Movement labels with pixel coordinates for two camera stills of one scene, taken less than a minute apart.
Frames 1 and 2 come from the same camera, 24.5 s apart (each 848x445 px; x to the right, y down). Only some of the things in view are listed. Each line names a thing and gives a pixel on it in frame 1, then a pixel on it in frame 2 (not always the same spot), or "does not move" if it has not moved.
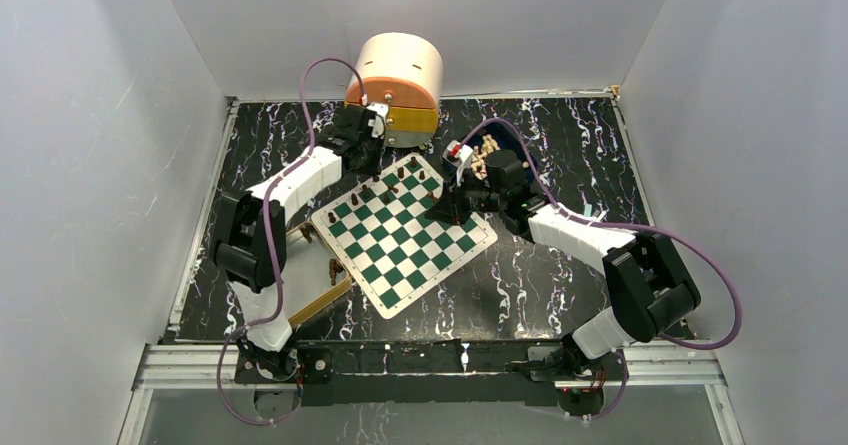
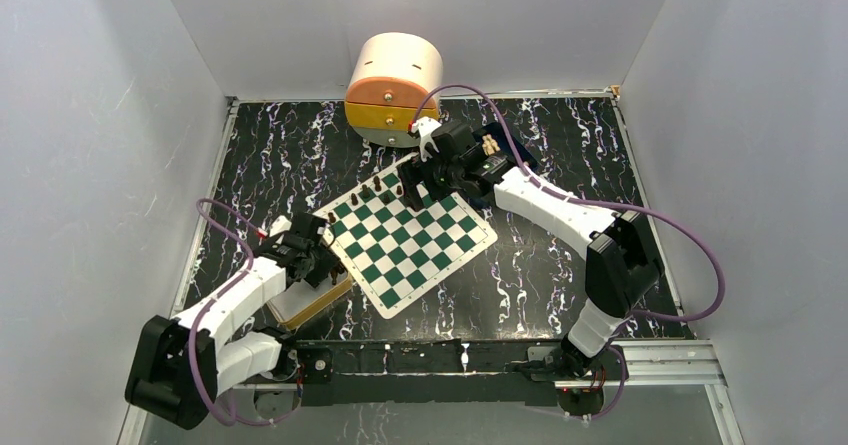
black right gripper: x=450 y=207 to x=414 y=172
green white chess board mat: x=382 y=232 does not move
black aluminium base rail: x=419 y=372 does not move
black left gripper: x=372 y=168 to x=328 y=262
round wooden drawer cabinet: x=404 y=71 does not move
